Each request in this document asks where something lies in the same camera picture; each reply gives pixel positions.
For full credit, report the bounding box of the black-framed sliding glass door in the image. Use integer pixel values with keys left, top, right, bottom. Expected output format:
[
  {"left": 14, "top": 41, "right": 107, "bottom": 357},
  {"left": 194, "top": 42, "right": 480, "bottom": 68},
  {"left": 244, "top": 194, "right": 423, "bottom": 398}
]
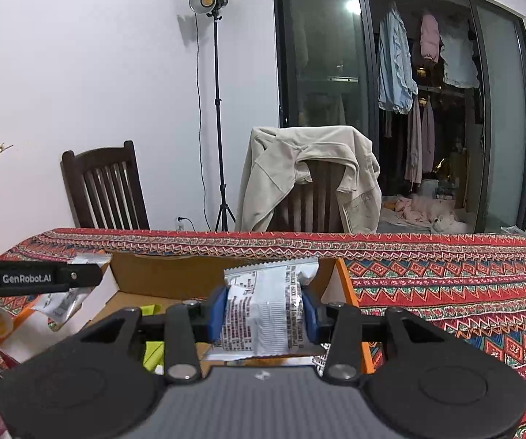
[{"left": 272, "top": 0, "right": 526, "bottom": 235}]

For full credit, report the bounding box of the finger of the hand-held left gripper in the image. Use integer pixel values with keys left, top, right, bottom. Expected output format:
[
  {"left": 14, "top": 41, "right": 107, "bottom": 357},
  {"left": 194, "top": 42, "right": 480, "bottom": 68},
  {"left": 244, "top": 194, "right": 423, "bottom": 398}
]
[{"left": 0, "top": 260, "right": 105, "bottom": 307}]

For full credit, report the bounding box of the silver snack packet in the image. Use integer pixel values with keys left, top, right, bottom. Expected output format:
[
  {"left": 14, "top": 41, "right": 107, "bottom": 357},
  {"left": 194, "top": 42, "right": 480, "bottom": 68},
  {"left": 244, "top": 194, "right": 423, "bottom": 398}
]
[
  {"left": 32, "top": 253, "right": 113, "bottom": 330},
  {"left": 203, "top": 257, "right": 330, "bottom": 362}
]

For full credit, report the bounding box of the mauve hanging garment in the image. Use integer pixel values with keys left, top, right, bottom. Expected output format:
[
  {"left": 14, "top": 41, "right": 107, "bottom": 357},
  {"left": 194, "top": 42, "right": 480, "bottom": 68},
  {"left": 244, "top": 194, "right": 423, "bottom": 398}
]
[
  {"left": 421, "top": 101, "right": 436, "bottom": 175},
  {"left": 404, "top": 96, "right": 424, "bottom": 184}
]

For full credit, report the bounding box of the pink hanging garment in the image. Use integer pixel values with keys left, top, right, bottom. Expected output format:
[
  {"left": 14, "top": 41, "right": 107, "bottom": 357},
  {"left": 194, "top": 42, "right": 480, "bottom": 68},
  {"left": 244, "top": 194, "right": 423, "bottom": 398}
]
[{"left": 420, "top": 13, "right": 442, "bottom": 64}]

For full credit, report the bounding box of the yellow-green snack packet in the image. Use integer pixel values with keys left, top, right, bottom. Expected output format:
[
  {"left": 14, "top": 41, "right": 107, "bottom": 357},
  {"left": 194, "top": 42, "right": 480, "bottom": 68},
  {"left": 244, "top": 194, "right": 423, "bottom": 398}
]
[{"left": 142, "top": 304, "right": 168, "bottom": 372}]

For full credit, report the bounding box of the beige jacket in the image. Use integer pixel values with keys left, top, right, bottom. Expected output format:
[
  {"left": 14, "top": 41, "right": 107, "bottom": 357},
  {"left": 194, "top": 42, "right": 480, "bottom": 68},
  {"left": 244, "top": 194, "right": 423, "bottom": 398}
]
[{"left": 234, "top": 125, "right": 381, "bottom": 234}]

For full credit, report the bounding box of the white dog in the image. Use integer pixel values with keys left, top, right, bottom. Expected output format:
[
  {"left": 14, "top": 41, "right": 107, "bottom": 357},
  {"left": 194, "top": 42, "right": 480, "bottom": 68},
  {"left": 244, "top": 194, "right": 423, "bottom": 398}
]
[{"left": 431, "top": 210, "right": 469, "bottom": 235}]

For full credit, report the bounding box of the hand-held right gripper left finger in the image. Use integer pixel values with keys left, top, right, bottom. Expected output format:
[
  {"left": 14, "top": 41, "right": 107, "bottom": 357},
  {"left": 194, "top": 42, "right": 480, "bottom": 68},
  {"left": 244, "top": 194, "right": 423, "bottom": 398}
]
[{"left": 79, "top": 286, "right": 229, "bottom": 384}]

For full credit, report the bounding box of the studio light on stand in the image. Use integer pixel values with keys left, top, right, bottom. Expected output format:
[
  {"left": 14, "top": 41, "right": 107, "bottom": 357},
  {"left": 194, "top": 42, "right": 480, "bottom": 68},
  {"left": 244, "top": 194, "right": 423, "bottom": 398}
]
[{"left": 189, "top": 0, "right": 237, "bottom": 232}]

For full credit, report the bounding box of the brown wooden chair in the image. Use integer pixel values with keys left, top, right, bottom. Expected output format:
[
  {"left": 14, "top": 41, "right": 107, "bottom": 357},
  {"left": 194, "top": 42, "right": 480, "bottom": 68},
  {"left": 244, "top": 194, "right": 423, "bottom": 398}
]
[{"left": 267, "top": 160, "right": 347, "bottom": 233}]

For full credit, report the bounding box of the dark wooden chair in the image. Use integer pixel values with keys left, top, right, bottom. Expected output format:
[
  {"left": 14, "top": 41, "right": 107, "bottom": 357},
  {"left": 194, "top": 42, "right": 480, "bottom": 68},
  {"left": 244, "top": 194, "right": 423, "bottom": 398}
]
[{"left": 61, "top": 141, "right": 150, "bottom": 230}]

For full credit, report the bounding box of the light blue hanging shirt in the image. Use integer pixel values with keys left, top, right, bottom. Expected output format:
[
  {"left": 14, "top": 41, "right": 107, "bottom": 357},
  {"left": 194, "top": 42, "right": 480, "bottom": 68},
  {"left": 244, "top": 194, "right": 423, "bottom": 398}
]
[{"left": 377, "top": 7, "right": 419, "bottom": 115}]

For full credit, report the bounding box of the pink blanket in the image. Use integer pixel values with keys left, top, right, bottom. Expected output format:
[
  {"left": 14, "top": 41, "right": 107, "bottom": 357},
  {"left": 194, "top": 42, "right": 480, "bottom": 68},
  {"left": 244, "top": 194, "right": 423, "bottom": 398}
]
[{"left": 393, "top": 194, "right": 456, "bottom": 226}]

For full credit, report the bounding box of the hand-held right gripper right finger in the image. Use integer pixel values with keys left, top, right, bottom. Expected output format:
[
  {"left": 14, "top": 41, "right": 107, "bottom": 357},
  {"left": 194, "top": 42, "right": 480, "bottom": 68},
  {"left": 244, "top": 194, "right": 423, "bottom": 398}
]
[{"left": 303, "top": 290, "right": 454, "bottom": 384}]

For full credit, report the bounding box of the orange-edged cardboard box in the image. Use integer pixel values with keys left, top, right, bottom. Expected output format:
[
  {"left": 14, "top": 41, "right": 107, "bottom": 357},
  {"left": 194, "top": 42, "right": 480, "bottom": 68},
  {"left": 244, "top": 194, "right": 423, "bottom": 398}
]
[{"left": 11, "top": 251, "right": 376, "bottom": 376}]

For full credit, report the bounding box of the white hanging top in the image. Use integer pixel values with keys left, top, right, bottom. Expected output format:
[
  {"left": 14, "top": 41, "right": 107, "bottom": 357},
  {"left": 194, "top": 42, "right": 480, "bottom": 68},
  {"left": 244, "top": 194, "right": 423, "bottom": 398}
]
[{"left": 440, "top": 23, "right": 480, "bottom": 89}]

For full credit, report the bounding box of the black power cable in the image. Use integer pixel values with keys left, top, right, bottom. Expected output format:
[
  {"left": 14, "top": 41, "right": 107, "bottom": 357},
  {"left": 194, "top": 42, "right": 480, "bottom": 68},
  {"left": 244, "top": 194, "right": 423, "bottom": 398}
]
[{"left": 194, "top": 14, "right": 212, "bottom": 232}]

